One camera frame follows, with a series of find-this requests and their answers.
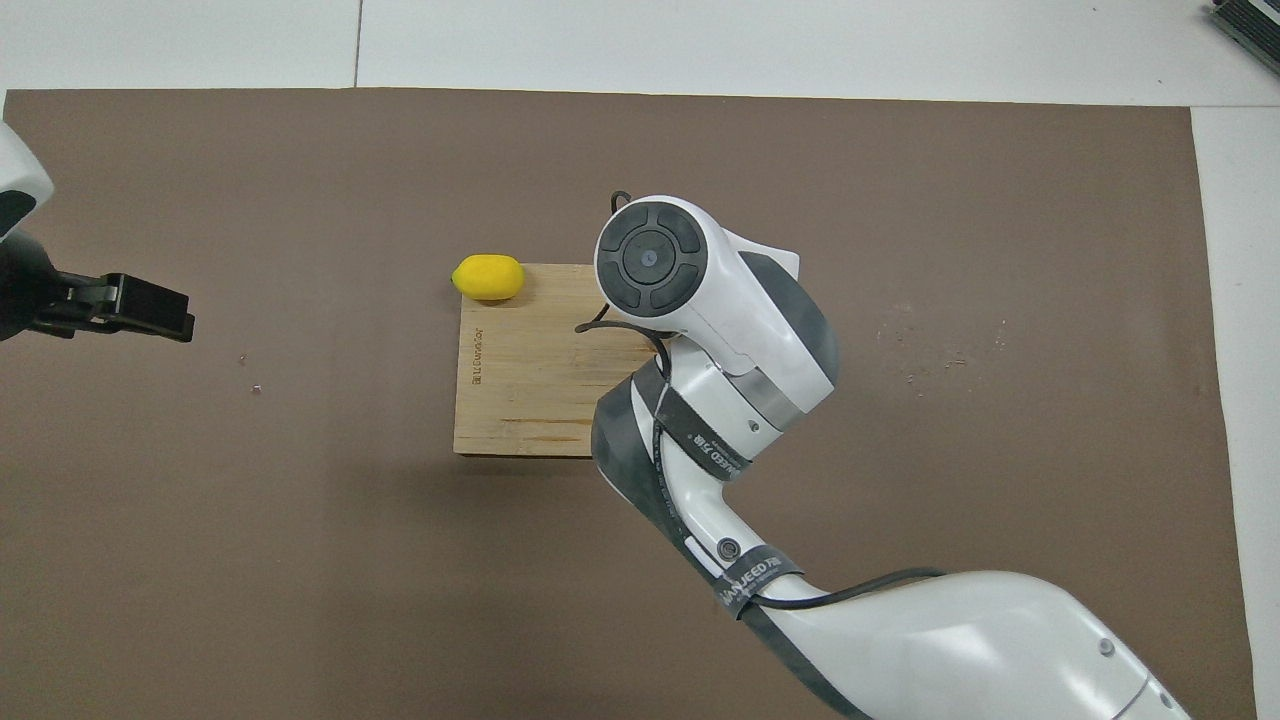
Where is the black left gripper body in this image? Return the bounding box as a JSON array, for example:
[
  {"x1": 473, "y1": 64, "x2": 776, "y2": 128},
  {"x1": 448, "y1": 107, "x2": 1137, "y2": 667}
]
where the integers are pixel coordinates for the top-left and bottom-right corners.
[{"x1": 0, "y1": 232, "x2": 79, "y2": 343}]

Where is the brown table mat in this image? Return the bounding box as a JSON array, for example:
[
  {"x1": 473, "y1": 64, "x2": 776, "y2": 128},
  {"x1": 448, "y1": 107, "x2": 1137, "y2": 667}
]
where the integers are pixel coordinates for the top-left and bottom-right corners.
[{"x1": 0, "y1": 88, "x2": 1259, "y2": 720}]

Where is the yellow lemon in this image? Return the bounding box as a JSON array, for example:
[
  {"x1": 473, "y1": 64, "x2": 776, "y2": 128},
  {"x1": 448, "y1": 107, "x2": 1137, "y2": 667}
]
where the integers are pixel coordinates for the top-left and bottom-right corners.
[{"x1": 451, "y1": 254, "x2": 527, "y2": 303}]

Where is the wooden cutting board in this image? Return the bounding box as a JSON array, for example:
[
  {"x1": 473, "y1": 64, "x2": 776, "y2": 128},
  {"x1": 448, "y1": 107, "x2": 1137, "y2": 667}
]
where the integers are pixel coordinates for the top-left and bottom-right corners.
[{"x1": 453, "y1": 264, "x2": 663, "y2": 459}]

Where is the grey ribbed device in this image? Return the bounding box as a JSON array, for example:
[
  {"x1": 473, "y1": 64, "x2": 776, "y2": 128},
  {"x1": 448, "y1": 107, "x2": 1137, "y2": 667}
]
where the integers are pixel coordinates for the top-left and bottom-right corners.
[{"x1": 1205, "y1": 0, "x2": 1280, "y2": 73}]

